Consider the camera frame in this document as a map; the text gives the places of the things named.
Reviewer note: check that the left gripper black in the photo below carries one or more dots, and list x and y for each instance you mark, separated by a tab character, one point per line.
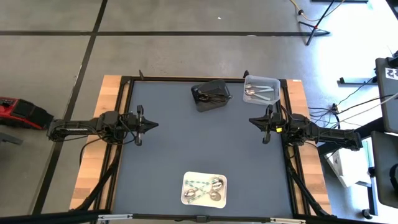
133	124

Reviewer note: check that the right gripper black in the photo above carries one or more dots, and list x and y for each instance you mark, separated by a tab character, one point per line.
275	123

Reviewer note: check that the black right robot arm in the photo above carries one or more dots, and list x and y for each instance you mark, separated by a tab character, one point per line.
335	137

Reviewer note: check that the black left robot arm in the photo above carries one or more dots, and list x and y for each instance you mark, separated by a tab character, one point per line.
74	126

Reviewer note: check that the clear plastic bin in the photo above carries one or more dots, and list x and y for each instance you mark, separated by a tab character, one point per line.
273	81

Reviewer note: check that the grey-blue table mat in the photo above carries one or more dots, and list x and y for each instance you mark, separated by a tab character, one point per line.
186	149

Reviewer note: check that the dark grey plastic bin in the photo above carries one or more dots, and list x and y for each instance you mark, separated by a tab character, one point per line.
214	87

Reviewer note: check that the white plastic tray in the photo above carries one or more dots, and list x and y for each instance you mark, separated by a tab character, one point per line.
203	177

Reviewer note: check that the white cardboard box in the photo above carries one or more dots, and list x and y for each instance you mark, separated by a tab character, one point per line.
348	168

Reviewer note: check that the black floor bar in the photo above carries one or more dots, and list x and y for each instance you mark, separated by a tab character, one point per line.
354	80

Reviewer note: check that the black tripod stand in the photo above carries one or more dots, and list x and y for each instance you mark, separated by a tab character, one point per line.
314	28

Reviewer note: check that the black desk edge bar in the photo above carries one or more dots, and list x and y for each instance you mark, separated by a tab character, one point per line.
370	126

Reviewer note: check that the red and black case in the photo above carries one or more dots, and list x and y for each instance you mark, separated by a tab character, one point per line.
21	113

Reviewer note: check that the dark grey panel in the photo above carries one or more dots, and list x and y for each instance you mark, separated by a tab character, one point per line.
387	168

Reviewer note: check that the grey flat floor piece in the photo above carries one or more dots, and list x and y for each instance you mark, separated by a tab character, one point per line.
9	138

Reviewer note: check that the white printed sticker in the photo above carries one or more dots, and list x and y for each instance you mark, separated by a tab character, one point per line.
391	73

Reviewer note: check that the black caster wheel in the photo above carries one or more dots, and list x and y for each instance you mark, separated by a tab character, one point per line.
367	214

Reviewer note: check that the black aluminium table frame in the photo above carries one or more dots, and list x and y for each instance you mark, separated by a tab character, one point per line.
308	193

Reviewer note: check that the silver metal bracket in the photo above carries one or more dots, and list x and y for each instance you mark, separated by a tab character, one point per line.
115	217
287	221

